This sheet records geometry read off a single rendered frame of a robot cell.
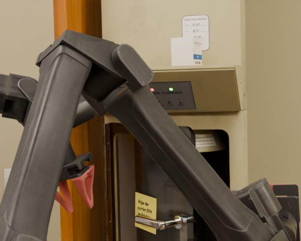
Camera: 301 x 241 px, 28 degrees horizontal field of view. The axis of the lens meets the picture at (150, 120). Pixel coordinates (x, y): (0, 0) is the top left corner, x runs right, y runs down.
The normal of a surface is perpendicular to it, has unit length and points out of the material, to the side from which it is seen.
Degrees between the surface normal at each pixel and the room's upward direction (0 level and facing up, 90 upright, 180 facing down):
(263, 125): 90
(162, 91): 135
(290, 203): 91
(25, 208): 59
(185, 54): 90
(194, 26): 90
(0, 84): 52
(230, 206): 64
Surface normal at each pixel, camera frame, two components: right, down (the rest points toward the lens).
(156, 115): 0.62, -0.36
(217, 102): -0.16, 0.75
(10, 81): 0.31, -0.62
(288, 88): -0.25, 0.06
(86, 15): 0.97, -0.01
